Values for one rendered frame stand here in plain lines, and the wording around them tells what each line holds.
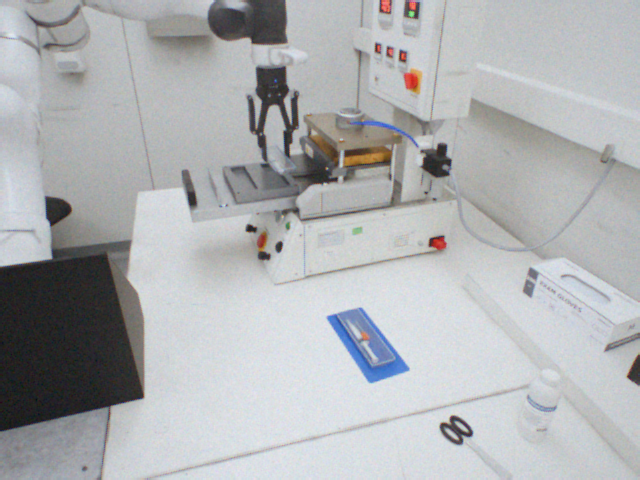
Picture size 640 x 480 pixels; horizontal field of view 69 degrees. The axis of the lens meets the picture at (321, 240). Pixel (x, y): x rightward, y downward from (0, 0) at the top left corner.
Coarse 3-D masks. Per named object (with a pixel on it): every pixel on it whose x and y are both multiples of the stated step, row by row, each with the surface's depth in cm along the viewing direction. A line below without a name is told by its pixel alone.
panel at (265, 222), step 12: (252, 216) 147; (264, 216) 139; (288, 216) 124; (264, 228) 137; (276, 228) 129; (252, 240) 143; (276, 240) 127; (288, 240) 121; (276, 252) 126; (264, 264) 131; (276, 264) 124
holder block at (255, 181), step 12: (228, 168) 130; (240, 168) 132; (252, 168) 130; (264, 168) 134; (228, 180) 123; (240, 180) 126; (252, 180) 124; (264, 180) 123; (276, 180) 127; (288, 180) 123; (240, 192) 116; (252, 192) 116; (264, 192) 117; (276, 192) 118; (288, 192) 120
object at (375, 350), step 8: (344, 312) 111; (352, 312) 111; (344, 320) 108; (352, 320) 108; (360, 320) 108; (352, 328) 106; (360, 328) 106; (368, 328) 106; (352, 336) 104; (360, 336) 104; (368, 336) 104; (376, 336) 104; (360, 344) 101; (368, 344) 101; (376, 344) 101; (384, 344) 101; (368, 352) 99; (376, 352) 99; (384, 352) 99; (376, 360) 97; (384, 360) 97
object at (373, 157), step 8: (312, 136) 135; (320, 144) 129; (328, 144) 129; (328, 152) 123; (336, 152) 123; (344, 152) 123; (352, 152) 123; (360, 152) 123; (368, 152) 123; (376, 152) 124; (384, 152) 124; (336, 160) 120; (344, 160) 121; (352, 160) 121; (360, 160) 122; (368, 160) 123; (376, 160) 122; (384, 160) 125; (352, 168) 123; (360, 168) 123; (368, 168) 124
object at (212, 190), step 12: (192, 180) 129; (204, 180) 129; (216, 180) 119; (204, 192) 122; (216, 192) 116; (228, 192) 122; (300, 192) 122; (204, 204) 116; (216, 204) 116; (228, 204) 116; (240, 204) 116; (252, 204) 117; (264, 204) 118; (276, 204) 119; (288, 204) 120; (192, 216) 113; (204, 216) 114; (216, 216) 115; (228, 216) 116
